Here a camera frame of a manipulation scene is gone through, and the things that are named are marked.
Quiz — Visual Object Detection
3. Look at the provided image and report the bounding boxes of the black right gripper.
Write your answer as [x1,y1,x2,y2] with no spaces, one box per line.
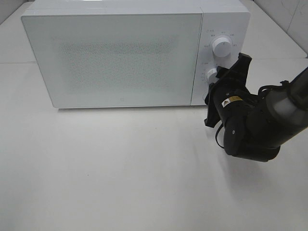
[204,53,253,128]

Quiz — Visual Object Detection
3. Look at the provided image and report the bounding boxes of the white timer knob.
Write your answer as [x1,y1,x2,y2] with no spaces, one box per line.
[206,68,218,84]

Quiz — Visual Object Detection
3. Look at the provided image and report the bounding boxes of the white microwave door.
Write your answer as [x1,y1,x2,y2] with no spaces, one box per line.
[22,13,202,108]

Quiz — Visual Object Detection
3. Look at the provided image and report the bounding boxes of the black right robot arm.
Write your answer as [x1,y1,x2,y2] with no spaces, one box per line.
[205,53,308,162]

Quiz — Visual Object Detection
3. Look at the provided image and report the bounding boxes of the upper white power knob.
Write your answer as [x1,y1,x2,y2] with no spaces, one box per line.
[211,35,232,58]

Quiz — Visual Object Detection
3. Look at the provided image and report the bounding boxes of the white microwave oven body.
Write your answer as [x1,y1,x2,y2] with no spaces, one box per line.
[21,0,250,106]

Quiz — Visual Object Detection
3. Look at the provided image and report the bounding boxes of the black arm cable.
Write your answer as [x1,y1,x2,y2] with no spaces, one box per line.
[214,121,225,149]

